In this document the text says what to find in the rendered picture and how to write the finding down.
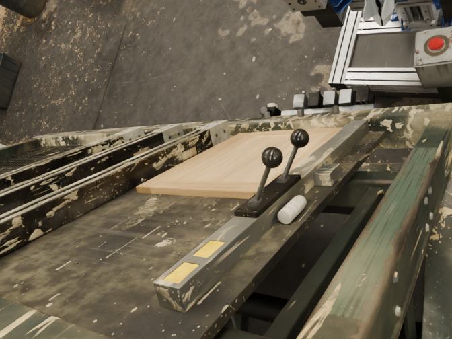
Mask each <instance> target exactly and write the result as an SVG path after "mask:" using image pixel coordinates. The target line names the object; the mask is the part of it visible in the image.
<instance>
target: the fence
mask: <svg viewBox="0 0 452 339"><path fill-rule="evenodd" d="M368 131H369V125H368V120H352V121H351V122H350V123H348V124H347V125H346V126H345V127H344V128H343V129H341V130H340V131H339V132H337V133H336V134H335V135H334V136H333V137H332V138H330V139H329V140H328V141H326V142H325V143H324V144H323V145H322V146H321V147H319V148H318V149H317V150H315V151H314V152H313V153H312V154H311V155H309V156H308V157H307V158H306V159H304V160H303V161H302V162H301V163H300V164H298V165H297V166H296V167H294V168H293V169H292V170H291V171H290V172H289V173H288V174H300V175H301V179H300V180H299V181H298V182H297V183H296V184H295V185H294V186H293V187H292V188H290V189H289V190H288V191H287V192H286V193H284V194H283V195H282V196H281V197H280V198H279V199H278V200H277V201H276V202H275V203H274V204H272V205H271V206H270V207H269V208H268V209H267V210H265V211H264V212H263V213H262V214H261V215H260V216H259V217H258V218H251V217H236V216H234V217H233V218H232V219H231V220H229V221H228V222H227V223H226V224H224V226H222V227H221V228H220V229H218V230H217V231H216V232H214V233H213V234H212V235H211V236H210V237H208V238H207V239H206V240H204V241H203V242H202V243H201V244H200V245H199V246H197V247H196V248H195V249H193V250H192V251H191V252H190V253H189V254H188V255H186V256H185V257H184V258H182V259H181V260H180V261H179V262H178V263H177V264H175V265H174V266H172V267H171V268H170V269H169V270H168V271H167V272H165V273H164V274H163V275H161V276H160V277H159V278H158V279H157V280H156V281H154V282H153V284H154V287H155V292H156V294H157V299H158V301H159V305H160V306H162V307H166V308H170V309H174V310H176V311H181V312H184V313H186V312H187V311H188V310H189V309H190V308H191V307H192V306H193V305H194V304H195V303H196V302H197V301H198V300H199V299H200V298H201V297H202V296H203V295H204V294H205V293H206V292H207V291H208V290H209V289H210V288H211V287H212V286H213V285H214V284H215V283H216V282H217V281H218V280H219V279H220V278H221V277H222V276H223V275H224V274H225V273H226V272H227V271H228V270H229V269H230V268H231V267H232V266H233V265H234V264H235V263H236V262H237V261H238V260H239V259H240V258H241V257H242V256H243V255H244V254H245V253H246V252H247V251H248V250H249V249H250V248H251V247H252V246H254V245H255V244H256V243H257V242H258V241H259V240H260V239H261V238H262V237H263V236H264V235H265V234H266V233H267V232H268V231H269V230H270V229H271V228H272V227H273V226H274V225H275V224H276V223H277V222H278V221H279V219H278V212H279V211H280V210H281V209H282V208H283V207H284V206H285V205H286V204H287V203H288V202H290V201H291V200H292V199H293V198H294V197H296V196H298V195H300V196H304V195H305V194H306V193H307V192H308V191H309V190H310V189H311V188H313V187H314V186H315V184H314V177H313V173H314V172H316V171H317V170H318V169H319V168H320V167H321V166H322V165H323V164H337V163H338V162H339V161H340V160H341V159H342V158H343V157H344V156H345V155H346V154H347V153H348V152H349V151H350V150H351V149H352V148H353V147H354V146H355V145H356V144H357V143H358V142H359V141H360V140H361V139H362V138H363V137H364V136H365V135H366V134H367V133H368ZM210 241H219V242H224V244H223V245H222V246H221V247H219V248H218V249H217V250H216V251H215V252H213V253H212V254H211V255H210V256H209V257H208V258H204V257H200V256H193V255H194V254H195V253H196V252H197V251H198V250H200V249H201V248H202V247H203V246H205V245H206V244H207V243H208V242H210ZM184 262H186V263H190V264H197V265H199V266H198V267H196V268H195V269H194V270H193V271H192V272H191V273H190V274H189V275H188V276H187V277H185V278H184V279H183V280H182V281H181V282H179V283H175V282H170V281H166V280H164V279H165V278H166V277H167V276H168V275H170V274H171V273H172V272H173V271H174V270H175V269H177V268H178V267H179V266H181V265H182V264H183V263H184Z"/></svg>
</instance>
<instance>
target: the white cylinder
mask: <svg viewBox="0 0 452 339"><path fill-rule="evenodd" d="M306 204H307V201H306V199H305V198H304V197H303V196H300V195H298V196H296V197H294V198H293V199H292V200H291V201H290V202H288V203H287V204H286V205H285V206H284V207H283V208H282V209H281V210H280V211H279V212H278V219H279V221H280V222H281V223H284V224H289V223H290V222H291V221H292V220H293V219H294V218H295V217H296V216H297V215H298V214H299V213H300V212H301V211H302V210H303V209H304V208H305V206H306Z"/></svg>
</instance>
